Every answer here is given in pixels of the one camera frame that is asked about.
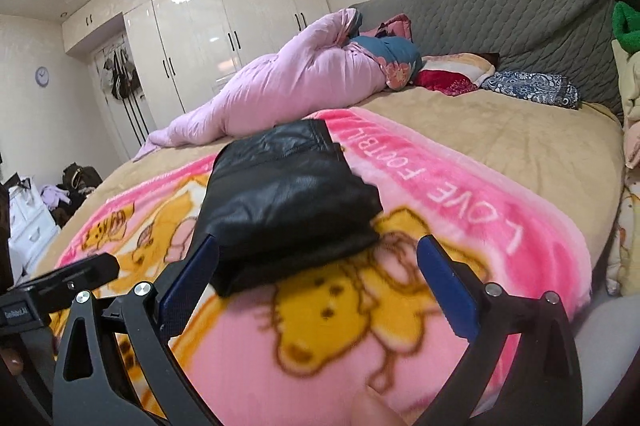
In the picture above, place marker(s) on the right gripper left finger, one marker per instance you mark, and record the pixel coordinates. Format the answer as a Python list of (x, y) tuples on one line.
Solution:
[(91, 384)]

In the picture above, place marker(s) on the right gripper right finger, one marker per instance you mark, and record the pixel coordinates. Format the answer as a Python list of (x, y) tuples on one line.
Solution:
[(543, 385)]

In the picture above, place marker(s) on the black leather jacket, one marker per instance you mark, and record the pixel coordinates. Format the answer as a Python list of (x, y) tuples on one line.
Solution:
[(277, 203)]

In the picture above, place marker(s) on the dark clothes pile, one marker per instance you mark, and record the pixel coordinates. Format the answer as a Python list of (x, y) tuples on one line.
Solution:
[(65, 198)]

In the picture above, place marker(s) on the left hand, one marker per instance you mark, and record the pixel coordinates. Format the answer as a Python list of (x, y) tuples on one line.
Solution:
[(13, 361)]

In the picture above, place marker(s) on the right hand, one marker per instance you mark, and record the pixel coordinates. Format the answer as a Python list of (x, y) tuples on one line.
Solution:
[(370, 409)]

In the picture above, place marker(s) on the white drawer cabinet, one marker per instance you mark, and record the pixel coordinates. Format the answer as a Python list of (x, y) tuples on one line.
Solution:
[(32, 228)]

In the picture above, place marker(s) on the cream cartoon bedding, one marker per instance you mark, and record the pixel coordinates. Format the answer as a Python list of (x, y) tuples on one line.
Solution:
[(622, 274)]

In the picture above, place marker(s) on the pink cartoon fleece blanket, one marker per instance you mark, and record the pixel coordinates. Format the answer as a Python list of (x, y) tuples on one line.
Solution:
[(298, 350)]

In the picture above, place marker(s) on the beige bed sheet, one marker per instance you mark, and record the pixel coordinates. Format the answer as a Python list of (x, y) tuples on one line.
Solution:
[(574, 159)]

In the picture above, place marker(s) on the hanging bags on door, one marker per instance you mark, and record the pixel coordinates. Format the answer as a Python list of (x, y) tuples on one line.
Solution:
[(120, 81)]

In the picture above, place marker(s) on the blue white patterned cloth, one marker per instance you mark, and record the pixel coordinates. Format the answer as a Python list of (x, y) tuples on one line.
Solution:
[(548, 89)]

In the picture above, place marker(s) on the red and cream pillow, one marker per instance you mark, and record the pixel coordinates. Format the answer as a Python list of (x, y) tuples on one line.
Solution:
[(456, 74)]

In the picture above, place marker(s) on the white glossy wardrobe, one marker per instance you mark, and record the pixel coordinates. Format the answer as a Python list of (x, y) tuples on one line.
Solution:
[(185, 51)]

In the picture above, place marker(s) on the blue floral pillow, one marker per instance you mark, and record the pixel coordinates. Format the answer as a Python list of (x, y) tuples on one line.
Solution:
[(391, 46)]

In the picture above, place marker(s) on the green plush toy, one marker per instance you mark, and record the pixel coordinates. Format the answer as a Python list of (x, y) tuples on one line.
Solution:
[(626, 27)]

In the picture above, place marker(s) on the grey quilted headboard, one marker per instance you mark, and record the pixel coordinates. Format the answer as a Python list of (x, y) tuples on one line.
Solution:
[(568, 37)]

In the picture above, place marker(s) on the light pink quilt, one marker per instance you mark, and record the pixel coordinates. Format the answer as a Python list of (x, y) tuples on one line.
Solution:
[(317, 69)]

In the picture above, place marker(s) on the round wall clock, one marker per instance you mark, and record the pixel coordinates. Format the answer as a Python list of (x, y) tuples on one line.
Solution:
[(42, 76)]

